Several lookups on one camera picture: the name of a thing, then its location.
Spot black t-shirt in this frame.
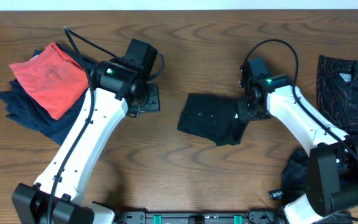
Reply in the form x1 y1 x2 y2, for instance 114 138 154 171
177 93 247 146

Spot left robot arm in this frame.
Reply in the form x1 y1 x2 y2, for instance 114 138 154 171
12 58 160 223

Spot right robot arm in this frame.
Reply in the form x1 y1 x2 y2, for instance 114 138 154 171
237 73 358 223

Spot black sports shorts with logo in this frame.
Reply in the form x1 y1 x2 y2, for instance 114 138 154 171
268 146 358 205

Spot folded red shirt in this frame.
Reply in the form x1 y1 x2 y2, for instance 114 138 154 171
9 42 89 120

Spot black orange patterned garment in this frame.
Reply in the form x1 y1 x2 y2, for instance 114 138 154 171
316 55 358 134

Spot folded navy blue garment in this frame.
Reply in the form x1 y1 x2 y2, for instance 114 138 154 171
0 44 85 145

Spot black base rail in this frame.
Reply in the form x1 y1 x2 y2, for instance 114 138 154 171
113 209 286 224

